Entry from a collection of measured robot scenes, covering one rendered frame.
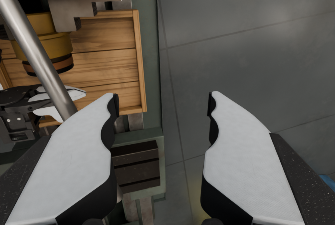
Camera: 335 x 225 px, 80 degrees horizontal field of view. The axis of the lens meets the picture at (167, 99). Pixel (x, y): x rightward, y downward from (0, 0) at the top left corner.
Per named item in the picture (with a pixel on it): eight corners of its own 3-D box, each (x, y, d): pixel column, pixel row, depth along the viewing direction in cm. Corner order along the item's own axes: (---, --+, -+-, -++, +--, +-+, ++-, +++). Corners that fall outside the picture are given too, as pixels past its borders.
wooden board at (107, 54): (-20, 16, 47) (-30, 18, 43) (136, 8, 54) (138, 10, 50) (27, 122, 61) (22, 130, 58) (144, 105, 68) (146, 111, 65)
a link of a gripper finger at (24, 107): (60, 99, 39) (9, 105, 37) (57, 90, 38) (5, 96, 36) (54, 111, 35) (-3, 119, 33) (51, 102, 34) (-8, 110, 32)
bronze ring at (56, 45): (-18, 17, 26) (10, 82, 30) (60, 13, 28) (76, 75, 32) (11, 10, 34) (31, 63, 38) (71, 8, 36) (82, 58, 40)
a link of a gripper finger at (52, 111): (90, 113, 42) (42, 120, 40) (84, 88, 39) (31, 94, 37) (89, 121, 39) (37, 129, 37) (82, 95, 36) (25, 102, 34)
